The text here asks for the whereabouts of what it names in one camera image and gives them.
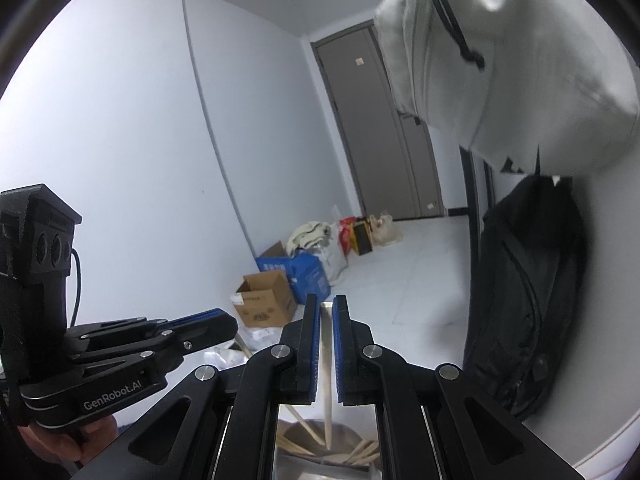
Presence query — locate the person's left hand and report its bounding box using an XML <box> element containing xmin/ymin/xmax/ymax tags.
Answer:
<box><xmin>17</xmin><ymin>412</ymin><xmax>119</xmax><ymax>466</ymax></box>

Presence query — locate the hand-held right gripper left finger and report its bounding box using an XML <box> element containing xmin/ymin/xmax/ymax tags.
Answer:
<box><xmin>85</xmin><ymin>293</ymin><xmax>322</xmax><ymax>480</ymax></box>

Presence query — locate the white grey utensil holder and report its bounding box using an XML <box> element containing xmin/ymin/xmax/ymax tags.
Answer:
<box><xmin>274</xmin><ymin>404</ymin><xmax>380</xmax><ymax>480</ymax></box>

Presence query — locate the brown cardboard box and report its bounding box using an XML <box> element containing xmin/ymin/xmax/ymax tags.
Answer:
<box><xmin>235</xmin><ymin>270</ymin><xmax>298</xmax><ymax>328</ymax></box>

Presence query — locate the wooden chopstick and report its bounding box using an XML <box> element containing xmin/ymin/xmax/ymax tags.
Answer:
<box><xmin>232</xmin><ymin>335</ymin><xmax>327</xmax><ymax>450</ymax></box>

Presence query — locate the white plastic bag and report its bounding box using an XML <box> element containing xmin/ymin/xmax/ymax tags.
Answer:
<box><xmin>312</xmin><ymin>232</ymin><xmax>351</xmax><ymax>286</ymax></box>

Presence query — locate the grey door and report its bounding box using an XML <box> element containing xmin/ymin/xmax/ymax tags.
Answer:
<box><xmin>311</xmin><ymin>22</ymin><xmax>446</xmax><ymax>221</ymax></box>

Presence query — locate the grey mailer bag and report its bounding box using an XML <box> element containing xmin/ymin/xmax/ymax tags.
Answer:
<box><xmin>239</xmin><ymin>327</ymin><xmax>283</xmax><ymax>356</ymax></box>

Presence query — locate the beige folded cloth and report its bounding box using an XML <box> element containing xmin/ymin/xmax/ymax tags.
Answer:
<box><xmin>289</xmin><ymin>220</ymin><xmax>333</xmax><ymax>251</ymax></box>

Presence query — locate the light grey hanging bag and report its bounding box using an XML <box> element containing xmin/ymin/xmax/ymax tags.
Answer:
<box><xmin>374</xmin><ymin>0</ymin><xmax>640</xmax><ymax>177</ymax></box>

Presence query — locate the black sliding door frame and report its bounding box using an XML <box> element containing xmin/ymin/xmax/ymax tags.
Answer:
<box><xmin>459</xmin><ymin>146</ymin><xmax>497</xmax><ymax>256</ymax></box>

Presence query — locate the blue cardboard box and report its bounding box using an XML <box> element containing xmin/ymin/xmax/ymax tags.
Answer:
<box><xmin>255</xmin><ymin>241</ymin><xmax>332</xmax><ymax>306</ymax></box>

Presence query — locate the red snack bag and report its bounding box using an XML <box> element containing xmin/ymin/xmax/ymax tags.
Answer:
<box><xmin>339</xmin><ymin>216</ymin><xmax>357</xmax><ymax>257</ymax></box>

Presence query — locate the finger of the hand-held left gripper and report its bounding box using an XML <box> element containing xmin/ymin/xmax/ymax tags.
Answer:
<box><xmin>67</xmin><ymin>307</ymin><xmax>224</xmax><ymax>344</ymax></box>
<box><xmin>71</xmin><ymin>312</ymin><xmax>240</xmax><ymax>377</ymax></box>

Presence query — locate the beige plastic bag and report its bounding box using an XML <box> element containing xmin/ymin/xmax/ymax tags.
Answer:
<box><xmin>370</xmin><ymin>214</ymin><xmax>403</xmax><ymax>247</ymax></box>

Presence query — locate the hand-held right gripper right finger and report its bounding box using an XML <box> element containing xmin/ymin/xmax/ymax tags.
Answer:
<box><xmin>331</xmin><ymin>293</ymin><xmax>586</xmax><ymax>480</ymax></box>

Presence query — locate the black backpack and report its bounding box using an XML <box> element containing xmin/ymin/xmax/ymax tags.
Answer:
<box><xmin>462</xmin><ymin>172</ymin><xmax>588</xmax><ymax>422</ymax></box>

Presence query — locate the black yellow paper bag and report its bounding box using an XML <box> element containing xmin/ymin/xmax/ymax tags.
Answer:
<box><xmin>350</xmin><ymin>220</ymin><xmax>374</xmax><ymax>257</ymax></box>

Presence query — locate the thin black cable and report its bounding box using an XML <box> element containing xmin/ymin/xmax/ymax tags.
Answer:
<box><xmin>69</xmin><ymin>246</ymin><xmax>82</xmax><ymax>322</ymax></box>

